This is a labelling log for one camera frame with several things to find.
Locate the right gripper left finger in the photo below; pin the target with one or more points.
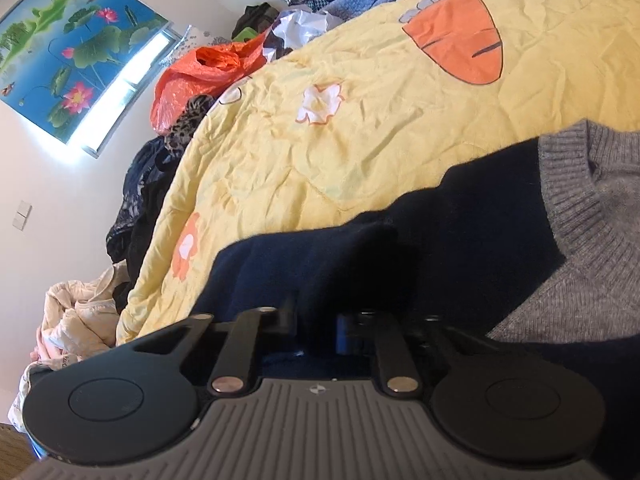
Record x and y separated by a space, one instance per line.
236 365

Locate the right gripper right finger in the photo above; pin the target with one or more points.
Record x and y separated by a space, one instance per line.
396 359

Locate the grey sweater with navy sleeves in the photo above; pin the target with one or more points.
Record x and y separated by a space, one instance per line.
536 244

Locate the dark clothes beside bed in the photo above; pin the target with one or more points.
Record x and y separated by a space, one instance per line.
146 184

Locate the beige jacket on floor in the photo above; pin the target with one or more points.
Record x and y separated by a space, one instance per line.
79 321

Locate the yellow carrot print quilt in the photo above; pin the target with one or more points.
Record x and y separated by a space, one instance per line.
384 104

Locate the orange plastic bag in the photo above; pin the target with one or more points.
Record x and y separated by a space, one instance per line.
204 70

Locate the white crumpled cloth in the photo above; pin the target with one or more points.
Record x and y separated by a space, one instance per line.
294 28

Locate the lotus print window blind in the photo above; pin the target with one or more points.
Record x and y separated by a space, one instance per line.
71 67

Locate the white wall switch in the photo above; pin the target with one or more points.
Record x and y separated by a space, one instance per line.
21 216

